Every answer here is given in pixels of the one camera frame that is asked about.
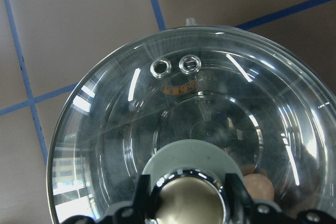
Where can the brown egg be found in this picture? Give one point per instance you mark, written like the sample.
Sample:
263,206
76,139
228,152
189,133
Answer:
259,187

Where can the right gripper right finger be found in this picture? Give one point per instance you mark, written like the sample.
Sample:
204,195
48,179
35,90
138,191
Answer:
241,208

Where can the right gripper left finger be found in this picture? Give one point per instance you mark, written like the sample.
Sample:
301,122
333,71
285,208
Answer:
137,212

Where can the glass pot lid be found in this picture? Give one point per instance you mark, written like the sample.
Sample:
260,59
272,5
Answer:
188,106

